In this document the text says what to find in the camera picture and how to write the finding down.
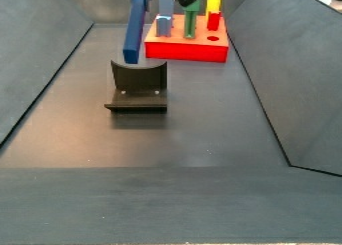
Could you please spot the dark blue rectangular block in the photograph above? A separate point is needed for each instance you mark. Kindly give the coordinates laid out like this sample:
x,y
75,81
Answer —
x,y
132,40

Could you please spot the black curved fixture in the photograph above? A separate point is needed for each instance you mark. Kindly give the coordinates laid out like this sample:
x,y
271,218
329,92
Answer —
x,y
140,88

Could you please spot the red foam peg board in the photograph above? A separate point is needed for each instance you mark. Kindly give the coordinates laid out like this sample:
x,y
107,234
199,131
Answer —
x,y
208,47

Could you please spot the light blue rectangular peg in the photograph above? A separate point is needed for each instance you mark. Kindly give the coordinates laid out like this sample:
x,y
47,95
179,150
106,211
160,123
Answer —
x,y
164,18

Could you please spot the red star peg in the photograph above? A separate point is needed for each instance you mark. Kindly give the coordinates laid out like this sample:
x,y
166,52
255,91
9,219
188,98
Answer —
x,y
212,21

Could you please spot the green triangular peg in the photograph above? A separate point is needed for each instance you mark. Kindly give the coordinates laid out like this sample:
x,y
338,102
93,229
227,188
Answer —
x,y
190,19

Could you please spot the yellow peg block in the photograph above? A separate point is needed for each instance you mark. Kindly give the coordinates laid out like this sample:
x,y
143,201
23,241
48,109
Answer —
x,y
212,5

